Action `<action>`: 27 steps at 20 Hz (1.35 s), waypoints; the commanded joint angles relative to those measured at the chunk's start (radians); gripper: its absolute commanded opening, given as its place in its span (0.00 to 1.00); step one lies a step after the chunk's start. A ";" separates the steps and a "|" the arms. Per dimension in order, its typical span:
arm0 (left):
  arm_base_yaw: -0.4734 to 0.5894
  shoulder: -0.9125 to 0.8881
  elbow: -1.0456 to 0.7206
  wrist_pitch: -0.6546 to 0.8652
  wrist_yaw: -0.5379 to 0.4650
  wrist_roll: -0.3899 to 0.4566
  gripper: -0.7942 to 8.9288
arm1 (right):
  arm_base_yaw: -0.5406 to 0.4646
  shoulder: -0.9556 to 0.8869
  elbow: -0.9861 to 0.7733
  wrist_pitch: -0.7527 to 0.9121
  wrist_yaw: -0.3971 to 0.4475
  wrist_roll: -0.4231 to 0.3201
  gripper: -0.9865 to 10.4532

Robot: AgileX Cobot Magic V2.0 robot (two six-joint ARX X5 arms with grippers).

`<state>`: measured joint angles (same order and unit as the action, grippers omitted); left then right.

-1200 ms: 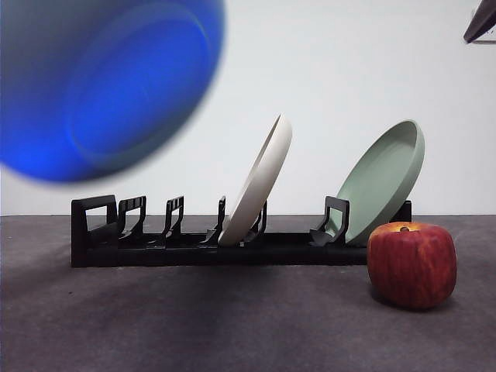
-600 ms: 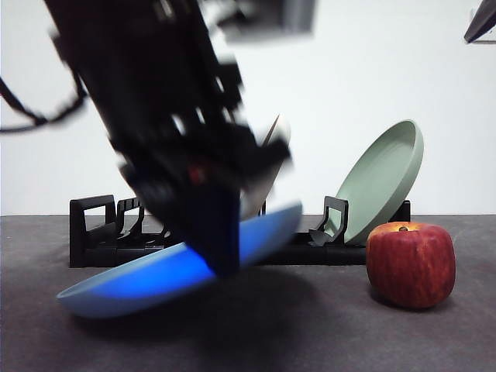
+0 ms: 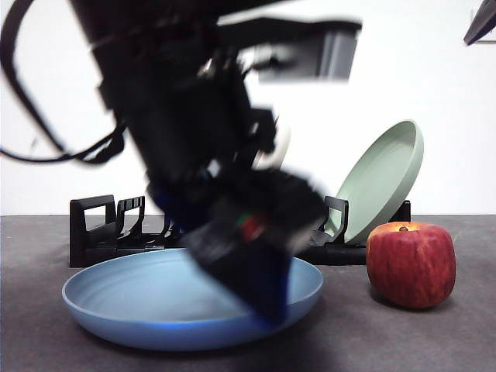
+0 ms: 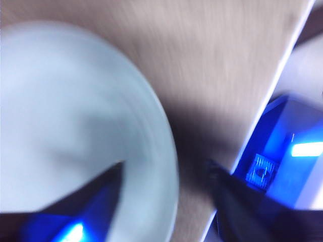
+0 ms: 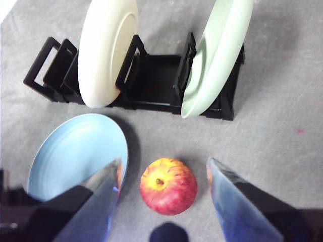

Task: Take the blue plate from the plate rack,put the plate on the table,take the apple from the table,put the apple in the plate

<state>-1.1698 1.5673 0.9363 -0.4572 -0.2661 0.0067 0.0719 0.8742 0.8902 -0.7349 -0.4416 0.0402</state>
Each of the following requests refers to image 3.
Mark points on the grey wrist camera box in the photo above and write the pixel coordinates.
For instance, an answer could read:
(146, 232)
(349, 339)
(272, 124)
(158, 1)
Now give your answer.
(337, 54)

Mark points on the red apple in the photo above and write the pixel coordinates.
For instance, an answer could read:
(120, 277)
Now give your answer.
(410, 267)

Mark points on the green plate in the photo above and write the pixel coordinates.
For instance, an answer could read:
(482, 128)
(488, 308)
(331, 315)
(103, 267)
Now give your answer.
(379, 178)

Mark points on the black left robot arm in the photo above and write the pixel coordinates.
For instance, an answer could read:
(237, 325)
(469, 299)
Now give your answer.
(174, 97)

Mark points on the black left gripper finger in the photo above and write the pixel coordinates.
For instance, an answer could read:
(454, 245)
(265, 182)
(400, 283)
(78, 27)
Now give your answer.
(252, 283)
(170, 207)

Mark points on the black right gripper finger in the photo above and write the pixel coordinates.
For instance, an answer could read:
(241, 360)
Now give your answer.
(484, 23)

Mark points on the blue plate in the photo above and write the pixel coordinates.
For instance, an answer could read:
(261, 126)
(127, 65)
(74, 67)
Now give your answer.
(135, 310)

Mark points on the black plate rack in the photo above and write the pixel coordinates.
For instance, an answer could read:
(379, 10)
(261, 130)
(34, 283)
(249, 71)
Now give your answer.
(83, 255)

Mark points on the beige plate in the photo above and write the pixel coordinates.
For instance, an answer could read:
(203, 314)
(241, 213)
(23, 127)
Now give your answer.
(281, 149)

